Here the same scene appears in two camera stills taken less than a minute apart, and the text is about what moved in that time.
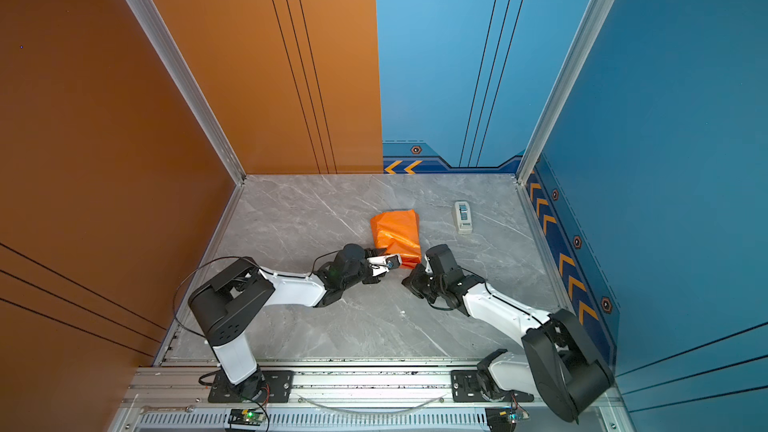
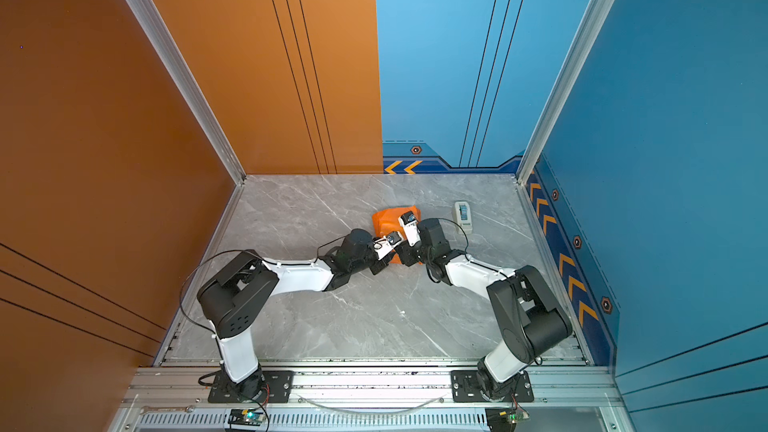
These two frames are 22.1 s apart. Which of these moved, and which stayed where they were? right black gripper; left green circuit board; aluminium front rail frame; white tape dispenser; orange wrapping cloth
Moved: right black gripper; orange wrapping cloth
Stayed: aluminium front rail frame; left green circuit board; white tape dispenser
